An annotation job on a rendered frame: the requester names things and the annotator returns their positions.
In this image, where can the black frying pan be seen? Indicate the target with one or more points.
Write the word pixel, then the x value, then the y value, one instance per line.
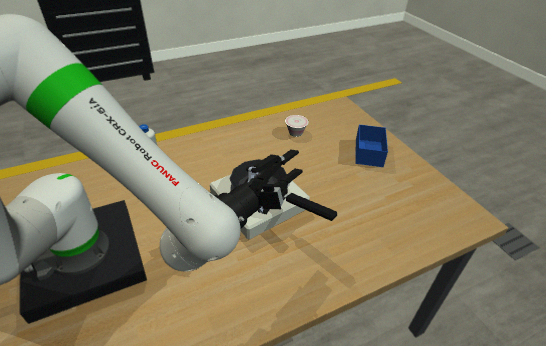
pixel 239 176

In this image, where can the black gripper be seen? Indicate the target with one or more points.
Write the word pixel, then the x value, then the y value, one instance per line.
pixel 246 192

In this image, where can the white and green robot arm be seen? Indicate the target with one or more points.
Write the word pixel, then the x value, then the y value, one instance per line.
pixel 45 78

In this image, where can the grey bottle with blue cap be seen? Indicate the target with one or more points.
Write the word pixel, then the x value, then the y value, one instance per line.
pixel 149 132

